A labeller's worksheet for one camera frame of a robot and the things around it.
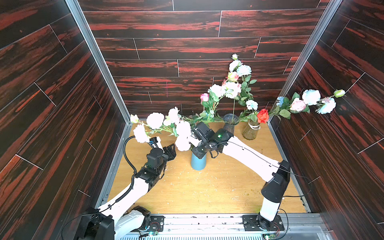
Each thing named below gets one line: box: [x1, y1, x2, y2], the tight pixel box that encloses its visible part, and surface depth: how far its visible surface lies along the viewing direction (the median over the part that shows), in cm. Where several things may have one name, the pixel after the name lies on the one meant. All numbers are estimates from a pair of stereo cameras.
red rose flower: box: [257, 109, 270, 124], surface depth 76 cm
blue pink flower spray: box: [269, 89, 346, 120], surface depth 69 cm
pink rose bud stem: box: [200, 93, 210, 111], surface depth 73 cm
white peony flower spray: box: [130, 106, 192, 151], surface depth 62 cm
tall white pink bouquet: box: [207, 53, 257, 120], surface depth 82 cm
